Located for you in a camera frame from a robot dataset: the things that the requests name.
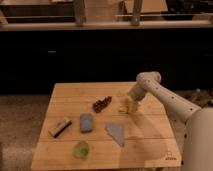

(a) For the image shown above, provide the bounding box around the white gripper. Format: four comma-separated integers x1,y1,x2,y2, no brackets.
125,85,146,113

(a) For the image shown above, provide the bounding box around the yellow banana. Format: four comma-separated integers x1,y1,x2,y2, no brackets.
119,105,129,114

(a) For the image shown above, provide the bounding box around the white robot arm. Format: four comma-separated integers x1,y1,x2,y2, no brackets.
125,71,213,171

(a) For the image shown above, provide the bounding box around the green plastic cup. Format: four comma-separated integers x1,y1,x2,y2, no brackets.
73,141,90,159

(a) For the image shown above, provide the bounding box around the grey blue cloth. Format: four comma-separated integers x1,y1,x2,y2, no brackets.
105,123,124,147

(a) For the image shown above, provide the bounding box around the brown grape bunch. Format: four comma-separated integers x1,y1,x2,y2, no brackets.
92,96,112,113

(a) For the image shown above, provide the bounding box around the blue sponge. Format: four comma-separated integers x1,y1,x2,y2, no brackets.
80,113,93,133

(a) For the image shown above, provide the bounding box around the wooden shelf frame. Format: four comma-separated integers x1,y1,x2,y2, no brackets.
0,0,213,31

